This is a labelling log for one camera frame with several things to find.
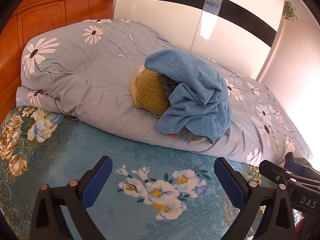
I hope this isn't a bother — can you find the white wardrobe with black stripe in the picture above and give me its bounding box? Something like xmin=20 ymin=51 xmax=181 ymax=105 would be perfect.
xmin=113 ymin=0 xmax=287 ymax=80

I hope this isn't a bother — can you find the teal floral blanket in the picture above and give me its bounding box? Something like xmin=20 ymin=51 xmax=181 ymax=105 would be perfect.
xmin=0 ymin=105 xmax=300 ymax=240

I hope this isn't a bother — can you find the green plant wall decal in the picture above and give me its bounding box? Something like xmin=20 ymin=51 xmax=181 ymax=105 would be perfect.
xmin=282 ymin=1 xmax=298 ymax=21

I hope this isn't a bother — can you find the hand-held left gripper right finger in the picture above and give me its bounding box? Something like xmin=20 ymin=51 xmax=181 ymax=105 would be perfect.
xmin=214 ymin=156 xmax=300 ymax=240

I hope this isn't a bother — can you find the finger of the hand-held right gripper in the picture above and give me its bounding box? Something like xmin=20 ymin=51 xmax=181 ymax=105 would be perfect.
xmin=285 ymin=152 xmax=317 ymax=178
xmin=259 ymin=159 xmax=300 ymax=188

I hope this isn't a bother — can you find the grey floral duvet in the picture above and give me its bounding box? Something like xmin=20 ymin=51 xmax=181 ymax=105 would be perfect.
xmin=16 ymin=19 xmax=314 ymax=167

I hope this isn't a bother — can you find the blue towel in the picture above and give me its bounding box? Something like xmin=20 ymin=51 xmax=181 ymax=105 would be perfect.
xmin=144 ymin=49 xmax=232 ymax=141

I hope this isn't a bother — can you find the yellow knit garment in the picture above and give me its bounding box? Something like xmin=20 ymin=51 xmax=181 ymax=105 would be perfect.
xmin=129 ymin=66 xmax=170 ymax=114

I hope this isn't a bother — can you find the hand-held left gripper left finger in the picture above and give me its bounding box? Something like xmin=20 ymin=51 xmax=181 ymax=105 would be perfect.
xmin=29 ymin=156 xmax=113 ymax=240

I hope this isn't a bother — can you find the wooden headboard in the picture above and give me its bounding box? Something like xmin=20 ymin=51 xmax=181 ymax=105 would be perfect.
xmin=0 ymin=0 xmax=114 ymax=123

